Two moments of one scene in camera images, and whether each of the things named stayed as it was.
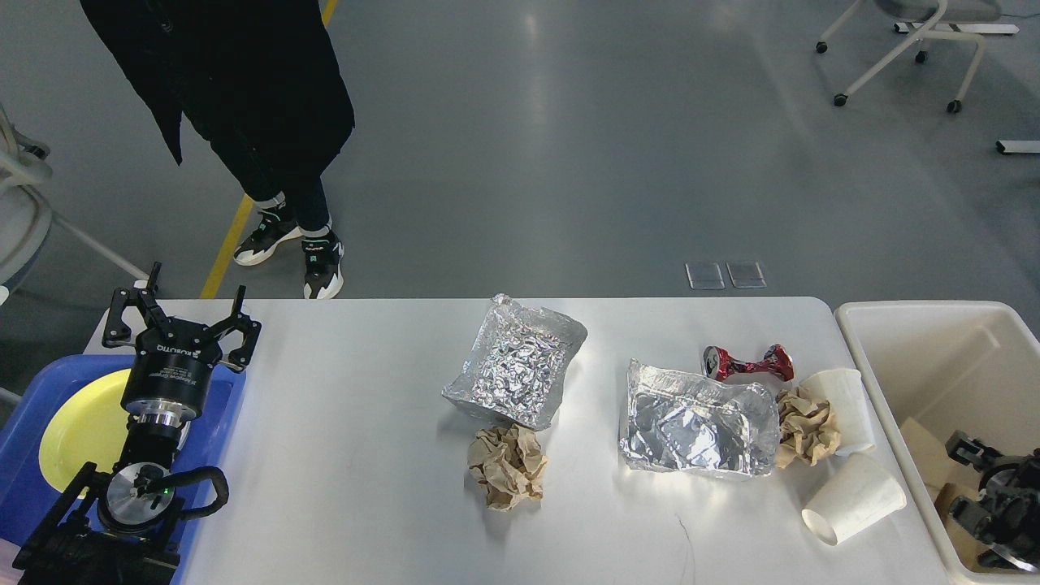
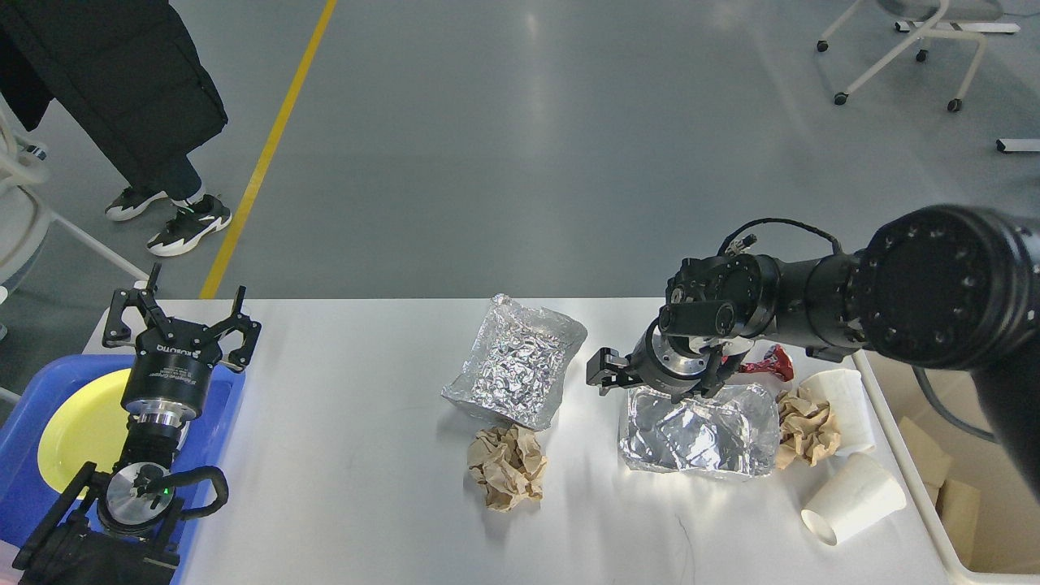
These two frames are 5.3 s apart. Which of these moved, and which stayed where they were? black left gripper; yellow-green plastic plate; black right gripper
Moved: black right gripper
Stayed: black left gripper; yellow-green plastic plate
